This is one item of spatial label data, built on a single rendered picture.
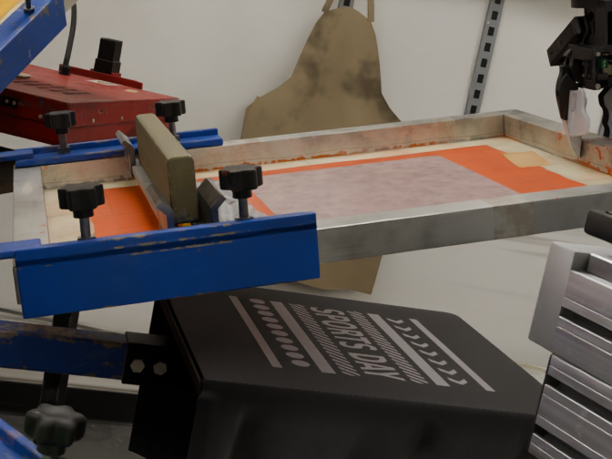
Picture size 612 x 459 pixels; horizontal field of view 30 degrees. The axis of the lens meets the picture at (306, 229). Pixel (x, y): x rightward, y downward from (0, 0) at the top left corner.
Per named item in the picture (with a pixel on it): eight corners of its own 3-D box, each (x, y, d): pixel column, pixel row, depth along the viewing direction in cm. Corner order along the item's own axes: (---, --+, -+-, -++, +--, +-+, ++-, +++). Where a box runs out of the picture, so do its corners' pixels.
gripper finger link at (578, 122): (575, 161, 149) (586, 91, 147) (555, 154, 155) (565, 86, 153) (596, 163, 150) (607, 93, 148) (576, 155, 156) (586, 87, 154)
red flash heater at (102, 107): (13, 100, 292) (20, 54, 289) (178, 139, 281) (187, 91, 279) (-140, 107, 233) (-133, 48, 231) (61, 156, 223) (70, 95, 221)
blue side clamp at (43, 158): (220, 172, 175) (217, 127, 173) (226, 178, 170) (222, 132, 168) (20, 196, 168) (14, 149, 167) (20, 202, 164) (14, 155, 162)
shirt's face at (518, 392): (453, 316, 181) (453, 313, 180) (583, 423, 139) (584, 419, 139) (154, 277, 167) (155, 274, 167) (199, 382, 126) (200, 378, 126)
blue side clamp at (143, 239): (309, 266, 122) (304, 202, 121) (321, 278, 118) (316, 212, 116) (23, 305, 116) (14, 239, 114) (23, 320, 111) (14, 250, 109)
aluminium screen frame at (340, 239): (516, 132, 184) (515, 108, 183) (730, 208, 129) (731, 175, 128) (16, 189, 167) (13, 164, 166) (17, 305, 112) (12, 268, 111)
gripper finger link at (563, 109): (555, 119, 152) (566, 53, 150) (550, 117, 154) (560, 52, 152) (587, 122, 153) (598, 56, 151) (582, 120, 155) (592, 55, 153)
